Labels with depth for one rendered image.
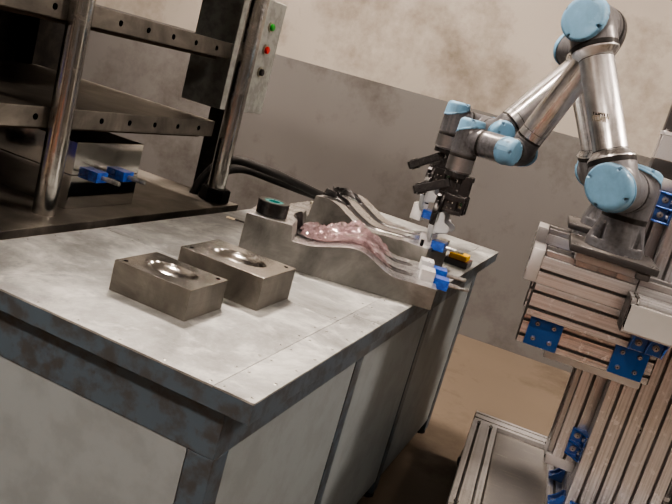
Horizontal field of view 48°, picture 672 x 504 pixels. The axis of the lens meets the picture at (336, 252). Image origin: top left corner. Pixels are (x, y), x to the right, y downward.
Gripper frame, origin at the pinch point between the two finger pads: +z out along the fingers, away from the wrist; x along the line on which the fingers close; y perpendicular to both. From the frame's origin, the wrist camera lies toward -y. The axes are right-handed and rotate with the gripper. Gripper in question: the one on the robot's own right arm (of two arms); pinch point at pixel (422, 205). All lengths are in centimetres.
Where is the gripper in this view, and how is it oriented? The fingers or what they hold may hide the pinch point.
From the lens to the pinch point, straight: 253.6
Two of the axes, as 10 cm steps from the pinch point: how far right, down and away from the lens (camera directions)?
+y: 8.9, 3.2, -3.2
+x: 3.8, -1.1, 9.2
